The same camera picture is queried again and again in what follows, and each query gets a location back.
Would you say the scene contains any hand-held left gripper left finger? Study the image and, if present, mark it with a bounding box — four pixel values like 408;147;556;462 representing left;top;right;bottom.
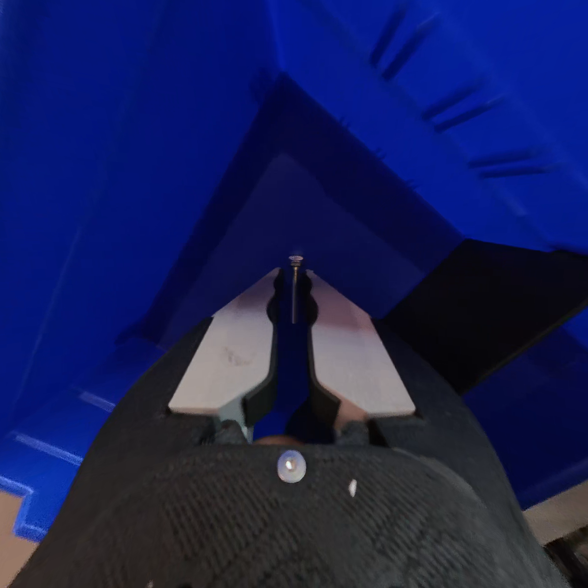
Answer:
168;267;284;443

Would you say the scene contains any black plastic divider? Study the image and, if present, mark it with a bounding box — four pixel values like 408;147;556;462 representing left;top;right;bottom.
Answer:
379;239;588;397

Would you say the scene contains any long metal bolt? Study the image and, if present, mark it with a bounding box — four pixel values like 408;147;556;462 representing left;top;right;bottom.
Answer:
288;254;305;324

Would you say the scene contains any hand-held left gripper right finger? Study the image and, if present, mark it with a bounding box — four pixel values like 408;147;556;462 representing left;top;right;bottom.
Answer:
302;269;417;433

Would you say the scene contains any blue plastic bin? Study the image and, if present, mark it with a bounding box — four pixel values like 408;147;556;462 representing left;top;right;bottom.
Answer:
0;0;588;543

